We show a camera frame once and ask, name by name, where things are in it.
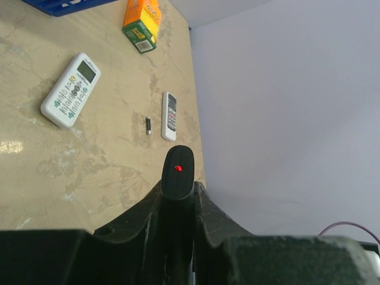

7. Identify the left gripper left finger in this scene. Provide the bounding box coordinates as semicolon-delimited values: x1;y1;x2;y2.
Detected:
1;183;162;284

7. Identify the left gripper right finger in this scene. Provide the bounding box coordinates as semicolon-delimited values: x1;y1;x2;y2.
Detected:
194;182;379;284

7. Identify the blue plastic shopping basket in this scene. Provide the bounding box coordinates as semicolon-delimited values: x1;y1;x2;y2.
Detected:
23;0;115;17

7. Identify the white remote control dark keypad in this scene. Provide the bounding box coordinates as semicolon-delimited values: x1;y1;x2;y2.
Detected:
161;92;178;141

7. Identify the white remote control green screen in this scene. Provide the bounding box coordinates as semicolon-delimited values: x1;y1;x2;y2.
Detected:
40;52;101;128

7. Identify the yellow green juice carton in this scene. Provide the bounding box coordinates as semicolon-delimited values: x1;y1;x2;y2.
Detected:
122;0;162;54

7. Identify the battery near dark remote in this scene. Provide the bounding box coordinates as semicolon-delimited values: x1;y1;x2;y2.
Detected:
145;117;151;135

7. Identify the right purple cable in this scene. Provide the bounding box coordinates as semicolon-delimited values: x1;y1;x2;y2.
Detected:
319;221;380;246

